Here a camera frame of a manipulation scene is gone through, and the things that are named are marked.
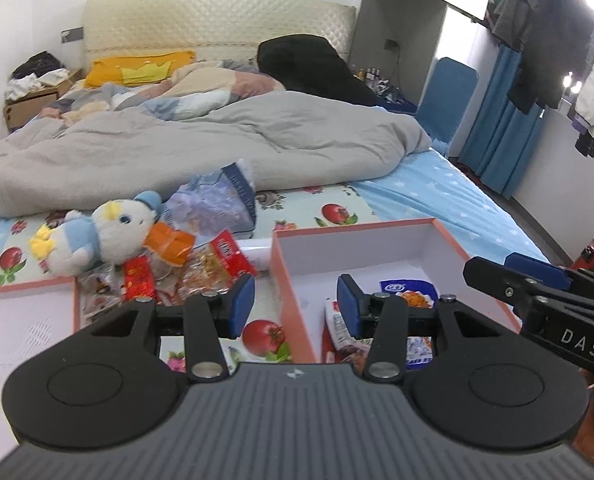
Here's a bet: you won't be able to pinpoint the grey duvet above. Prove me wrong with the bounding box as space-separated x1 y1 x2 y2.
0 95 433 218

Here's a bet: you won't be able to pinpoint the white bottle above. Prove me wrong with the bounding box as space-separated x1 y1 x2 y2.
237 237 276 274

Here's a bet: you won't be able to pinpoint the orange box lid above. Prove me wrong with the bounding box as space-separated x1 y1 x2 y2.
0 274 84 461

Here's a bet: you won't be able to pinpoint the pile of snack packets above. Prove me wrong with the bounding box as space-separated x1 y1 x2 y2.
79 230 263 322

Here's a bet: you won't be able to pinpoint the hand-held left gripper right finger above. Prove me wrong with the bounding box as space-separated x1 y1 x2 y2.
337 274 513 383

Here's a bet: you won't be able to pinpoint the brown cardboard box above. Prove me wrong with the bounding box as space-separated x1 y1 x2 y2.
4 67 85 133

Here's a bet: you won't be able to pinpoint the white cloth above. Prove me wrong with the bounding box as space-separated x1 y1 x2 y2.
4 72 70 101

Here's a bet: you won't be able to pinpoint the white and blue plush toy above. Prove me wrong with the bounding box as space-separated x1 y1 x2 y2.
29 190 175 276

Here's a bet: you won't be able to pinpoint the black clothes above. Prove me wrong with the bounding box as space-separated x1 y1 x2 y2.
11 51 68 78

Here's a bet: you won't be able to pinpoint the blue chair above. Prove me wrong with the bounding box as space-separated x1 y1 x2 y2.
416 56 479 141

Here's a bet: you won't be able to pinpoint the hanging grey sweater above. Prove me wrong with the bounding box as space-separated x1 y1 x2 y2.
492 0 549 54

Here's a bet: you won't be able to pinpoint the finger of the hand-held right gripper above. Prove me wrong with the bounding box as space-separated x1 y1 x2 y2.
504 252 580 291
463 256 543 318

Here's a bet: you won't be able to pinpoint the cream padded headboard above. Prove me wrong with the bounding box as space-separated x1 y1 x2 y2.
82 0 357 73

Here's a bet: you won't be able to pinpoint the orange cardboard box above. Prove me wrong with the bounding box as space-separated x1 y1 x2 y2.
269 217 524 366

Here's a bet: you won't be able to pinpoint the small blue white snack packet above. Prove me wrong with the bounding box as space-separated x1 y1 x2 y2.
404 335 435 370

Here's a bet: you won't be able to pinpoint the yellow pillow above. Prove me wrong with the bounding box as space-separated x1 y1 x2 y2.
84 50 198 88

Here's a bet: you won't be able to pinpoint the hanging black coat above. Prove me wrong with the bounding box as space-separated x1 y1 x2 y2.
507 0 594 116

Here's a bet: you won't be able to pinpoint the red white snack packet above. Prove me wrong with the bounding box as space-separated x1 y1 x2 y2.
323 299 373 356

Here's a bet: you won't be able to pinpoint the light blue bed sheet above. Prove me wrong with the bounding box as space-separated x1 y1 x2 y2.
0 147 553 267

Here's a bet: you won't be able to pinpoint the large blue white bag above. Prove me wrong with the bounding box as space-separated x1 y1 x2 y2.
164 160 258 241

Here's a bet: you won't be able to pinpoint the blue curtain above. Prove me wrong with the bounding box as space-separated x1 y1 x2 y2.
460 42 575 201

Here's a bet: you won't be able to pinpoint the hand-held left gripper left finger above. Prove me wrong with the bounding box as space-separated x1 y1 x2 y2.
84 274 256 383

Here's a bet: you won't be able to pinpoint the pastel patchwork quilt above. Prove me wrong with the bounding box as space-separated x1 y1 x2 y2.
42 60 288 123

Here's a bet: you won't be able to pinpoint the floral fruit print mat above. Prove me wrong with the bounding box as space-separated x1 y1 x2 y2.
0 185 378 376

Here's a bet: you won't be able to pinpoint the row of small bottles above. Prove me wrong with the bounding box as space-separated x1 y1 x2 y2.
357 66 390 86

